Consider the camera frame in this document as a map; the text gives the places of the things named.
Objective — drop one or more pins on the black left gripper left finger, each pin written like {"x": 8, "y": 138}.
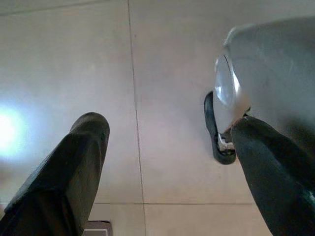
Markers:
{"x": 64, "y": 182}

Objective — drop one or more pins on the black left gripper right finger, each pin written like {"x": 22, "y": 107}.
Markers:
{"x": 278, "y": 182}

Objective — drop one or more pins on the grey floor mat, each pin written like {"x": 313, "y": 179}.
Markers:
{"x": 98, "y": 229}

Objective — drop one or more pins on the black robot left foot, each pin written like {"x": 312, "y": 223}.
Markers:
{"x": 209, "y": 123}

